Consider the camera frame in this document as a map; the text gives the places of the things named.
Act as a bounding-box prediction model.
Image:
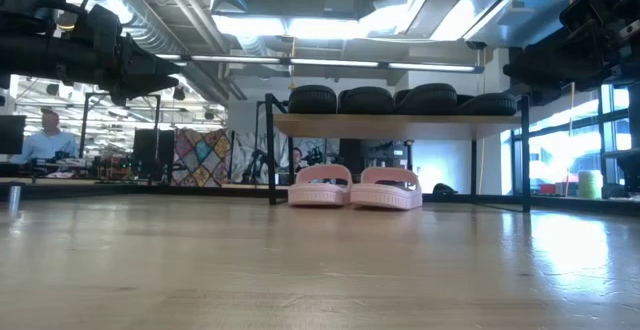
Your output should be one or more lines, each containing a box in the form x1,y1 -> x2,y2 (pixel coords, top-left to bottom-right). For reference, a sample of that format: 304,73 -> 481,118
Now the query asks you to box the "grey patterned wall cloth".
230,130 -> 341,186

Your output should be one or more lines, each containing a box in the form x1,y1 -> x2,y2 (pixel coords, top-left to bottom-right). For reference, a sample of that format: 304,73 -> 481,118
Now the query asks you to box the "silver table post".
6,182 -> 23,219

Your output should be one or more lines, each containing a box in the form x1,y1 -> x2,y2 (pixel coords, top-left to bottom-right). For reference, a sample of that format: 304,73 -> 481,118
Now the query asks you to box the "pink rubber slide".
287,163 -> 354,208
349,166 -> 424,212

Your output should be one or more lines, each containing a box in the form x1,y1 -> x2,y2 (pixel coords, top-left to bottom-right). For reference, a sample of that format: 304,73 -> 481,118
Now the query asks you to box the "black rubber slide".
455,92 -> 519,117
393,82 -> 459,117
338,86 -> 396,116
287,84 -> 339,116

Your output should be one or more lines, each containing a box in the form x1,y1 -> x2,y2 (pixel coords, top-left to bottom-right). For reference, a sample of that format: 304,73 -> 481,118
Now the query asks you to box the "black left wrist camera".
85,3 -> 125,39

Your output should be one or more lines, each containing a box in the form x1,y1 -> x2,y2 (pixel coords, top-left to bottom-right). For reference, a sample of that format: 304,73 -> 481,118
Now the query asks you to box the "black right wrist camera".
558,0 -> 604,34

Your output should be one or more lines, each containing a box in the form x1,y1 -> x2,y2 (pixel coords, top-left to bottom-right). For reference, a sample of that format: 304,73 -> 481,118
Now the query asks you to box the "grey equipment cart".
349,138 -> 417,171

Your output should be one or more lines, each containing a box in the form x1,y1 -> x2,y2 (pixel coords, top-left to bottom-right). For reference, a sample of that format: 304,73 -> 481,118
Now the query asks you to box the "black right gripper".
503,24 -> 636,107

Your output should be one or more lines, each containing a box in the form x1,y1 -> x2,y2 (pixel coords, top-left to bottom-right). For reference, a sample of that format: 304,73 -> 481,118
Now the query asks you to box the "black monitor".
0,114 -> 27,156

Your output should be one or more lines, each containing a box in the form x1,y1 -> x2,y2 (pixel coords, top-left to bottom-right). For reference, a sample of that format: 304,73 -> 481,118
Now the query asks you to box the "person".
10,107 -> 80,165
291,146 -> 308,174

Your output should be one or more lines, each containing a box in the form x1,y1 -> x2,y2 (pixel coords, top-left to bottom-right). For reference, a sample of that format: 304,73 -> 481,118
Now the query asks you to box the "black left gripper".
87,34 -> 182,106

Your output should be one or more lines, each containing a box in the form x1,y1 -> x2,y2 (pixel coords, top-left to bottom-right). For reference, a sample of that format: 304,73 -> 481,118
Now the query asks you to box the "yellow-green roll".
577,169 -> 605,201

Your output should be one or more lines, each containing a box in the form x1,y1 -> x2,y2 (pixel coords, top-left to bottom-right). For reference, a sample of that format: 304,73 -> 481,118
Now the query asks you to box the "wooden shelf with black frame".
263,92 -> 532,214

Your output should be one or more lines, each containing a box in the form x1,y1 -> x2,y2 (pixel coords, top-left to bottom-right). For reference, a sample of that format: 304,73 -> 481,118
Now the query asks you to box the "long linear ceiling light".
154,52 -> 485,75

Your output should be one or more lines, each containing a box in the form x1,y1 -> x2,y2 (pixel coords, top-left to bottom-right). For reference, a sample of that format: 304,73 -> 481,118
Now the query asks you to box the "black aluminium table frame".
0,177 -> 640,217

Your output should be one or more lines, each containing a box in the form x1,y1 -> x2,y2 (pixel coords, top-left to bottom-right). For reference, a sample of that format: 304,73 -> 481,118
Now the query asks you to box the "black metal stand frame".
78,91 -> 162,161

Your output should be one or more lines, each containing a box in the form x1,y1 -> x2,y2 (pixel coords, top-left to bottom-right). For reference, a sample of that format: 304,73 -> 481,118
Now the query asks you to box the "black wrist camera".
85,3 -> 125,39
558,0 -> 604,34

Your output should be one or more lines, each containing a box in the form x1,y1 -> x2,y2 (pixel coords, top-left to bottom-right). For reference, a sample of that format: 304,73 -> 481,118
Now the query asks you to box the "colourful patchwork quilt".
170,128 -> 235,188

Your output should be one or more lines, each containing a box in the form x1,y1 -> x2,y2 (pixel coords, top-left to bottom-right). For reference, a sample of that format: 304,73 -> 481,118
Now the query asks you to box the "black partition panel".
132,128 -> 176,181

